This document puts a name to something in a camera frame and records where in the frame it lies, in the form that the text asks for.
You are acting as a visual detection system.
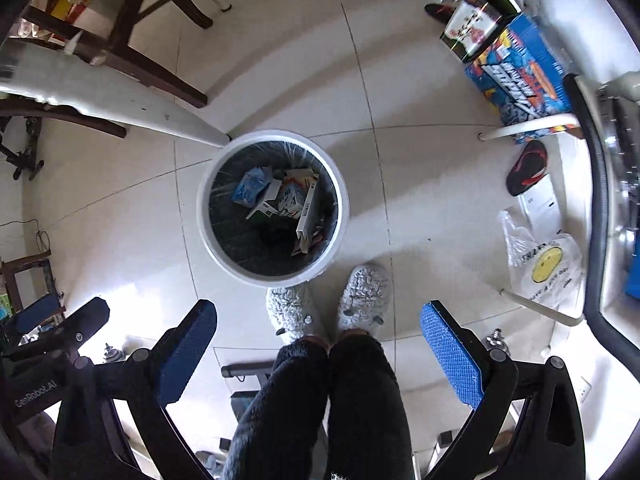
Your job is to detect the small blue milk carton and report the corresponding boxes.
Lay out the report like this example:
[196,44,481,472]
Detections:
[277,181,306,219]

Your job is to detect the white green carton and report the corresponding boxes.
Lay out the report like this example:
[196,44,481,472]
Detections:
[246,179,282,222]

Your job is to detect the blue white snack packet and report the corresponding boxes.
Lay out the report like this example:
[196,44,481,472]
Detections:
[231,167,273,208]

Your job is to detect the long white toothpaste box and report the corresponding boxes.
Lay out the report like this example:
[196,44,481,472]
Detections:
[296,178,320,243]

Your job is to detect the white round trash bin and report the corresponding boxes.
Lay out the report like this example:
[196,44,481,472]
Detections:
[198,130,349,287]

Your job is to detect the metal dumbbell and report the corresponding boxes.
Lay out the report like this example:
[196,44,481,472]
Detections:
[103,344,126,364]

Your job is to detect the left grey fluffy slipper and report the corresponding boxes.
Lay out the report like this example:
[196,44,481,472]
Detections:
[266,284,328,344]

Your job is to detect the grey fluffy slipper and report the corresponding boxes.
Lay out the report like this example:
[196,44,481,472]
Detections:
[336,263,392,336]
[266,284,328,344]

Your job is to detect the white yellow plastic bag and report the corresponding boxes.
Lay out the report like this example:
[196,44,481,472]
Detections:
[498,209,582,309]

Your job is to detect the person's dark fuzzy legs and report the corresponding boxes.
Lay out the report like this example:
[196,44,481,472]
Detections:
[222,334,413,479]

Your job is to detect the right grey fluffy slipper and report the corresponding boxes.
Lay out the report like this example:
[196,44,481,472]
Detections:
[336,263,392,336]

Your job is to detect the white table leg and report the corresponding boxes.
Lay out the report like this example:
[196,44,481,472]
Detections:
[1,39,229,148]

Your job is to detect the red black slipper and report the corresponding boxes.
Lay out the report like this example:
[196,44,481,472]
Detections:
[506,140,548,196]

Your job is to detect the dark wooden chair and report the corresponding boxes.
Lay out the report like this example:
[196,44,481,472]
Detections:
[1,0,213,134]

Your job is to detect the blue printed drink carton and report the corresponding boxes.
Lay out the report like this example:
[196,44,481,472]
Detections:
[465,14,579,143]

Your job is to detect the white black liquor box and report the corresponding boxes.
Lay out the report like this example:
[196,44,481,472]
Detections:
[440,0,502,63]

